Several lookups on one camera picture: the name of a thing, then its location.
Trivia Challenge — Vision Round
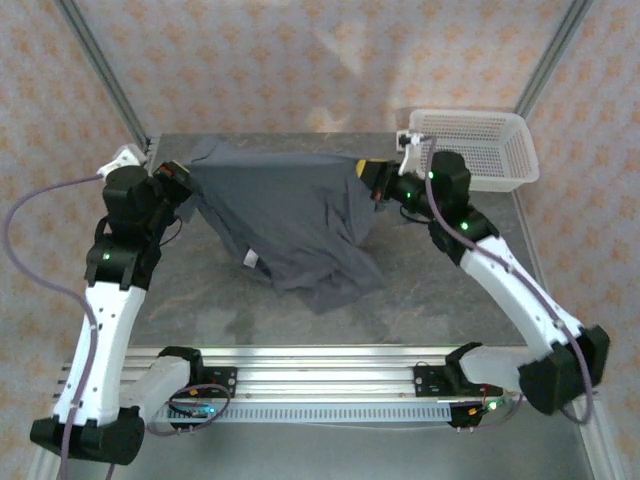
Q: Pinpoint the grey t-shirt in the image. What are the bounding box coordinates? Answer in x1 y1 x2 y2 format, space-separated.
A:
179 137 389 316

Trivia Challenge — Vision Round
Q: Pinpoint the white perforated plastic basket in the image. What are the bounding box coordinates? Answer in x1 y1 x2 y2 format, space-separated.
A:
408 108 541 194

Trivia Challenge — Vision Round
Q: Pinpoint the small circuit board with LED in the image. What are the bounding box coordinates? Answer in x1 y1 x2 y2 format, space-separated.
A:
468 397 512 417
169 402 217 420

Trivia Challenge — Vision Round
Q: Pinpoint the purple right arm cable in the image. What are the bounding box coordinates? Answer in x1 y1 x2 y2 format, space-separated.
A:
424 134 599 432

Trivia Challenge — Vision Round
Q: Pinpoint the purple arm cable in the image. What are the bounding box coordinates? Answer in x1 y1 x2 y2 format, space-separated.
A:
3 174 234 480
424 134 599 432

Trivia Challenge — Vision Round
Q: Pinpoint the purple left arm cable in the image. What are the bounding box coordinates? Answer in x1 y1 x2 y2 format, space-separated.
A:
3 174 234 480

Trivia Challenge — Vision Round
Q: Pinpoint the aluminium corner post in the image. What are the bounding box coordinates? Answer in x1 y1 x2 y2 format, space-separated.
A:
54 0 154 151
513 0 596 119

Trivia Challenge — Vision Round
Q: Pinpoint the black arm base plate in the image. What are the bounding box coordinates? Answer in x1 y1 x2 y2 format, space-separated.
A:
197 366 239 401
413 364 504 401

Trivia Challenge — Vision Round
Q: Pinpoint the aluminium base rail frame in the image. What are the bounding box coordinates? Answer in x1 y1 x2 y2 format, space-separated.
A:
53 343 526 404

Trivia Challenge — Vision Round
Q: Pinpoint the white slotted cable duct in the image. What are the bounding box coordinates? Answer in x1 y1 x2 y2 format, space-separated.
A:
148 402 454 426

